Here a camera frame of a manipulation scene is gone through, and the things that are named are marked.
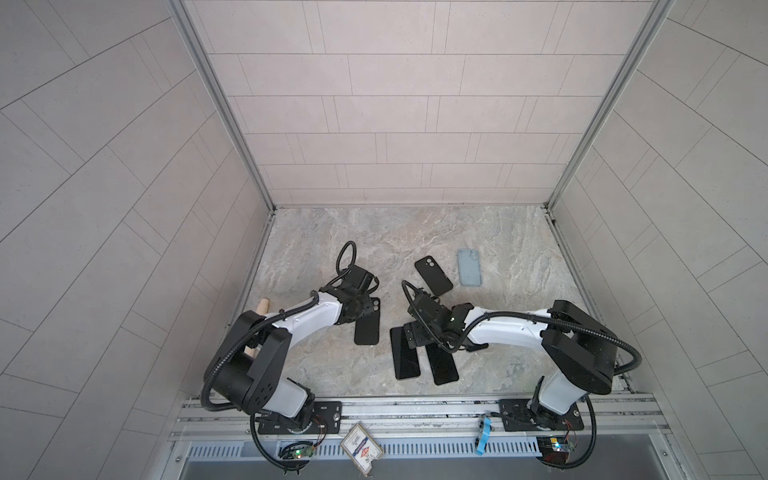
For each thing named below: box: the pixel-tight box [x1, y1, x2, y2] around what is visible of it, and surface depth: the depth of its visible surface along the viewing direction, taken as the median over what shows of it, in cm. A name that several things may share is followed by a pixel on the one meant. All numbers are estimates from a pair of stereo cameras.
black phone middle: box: [425, 343, 459, 385], surface depth 80 cm
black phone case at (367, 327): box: [354, 297, 381, 345], surface depth 86 cm
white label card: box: [340, 423, 384, 476], surface depth 67 cm
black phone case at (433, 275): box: [414, 255, 453, 296], surface depth 99 cm
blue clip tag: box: [475, 416, 493, 457], surface depth 68 cm
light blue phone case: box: [458, 249, 482, 287], surface depth 102 cm
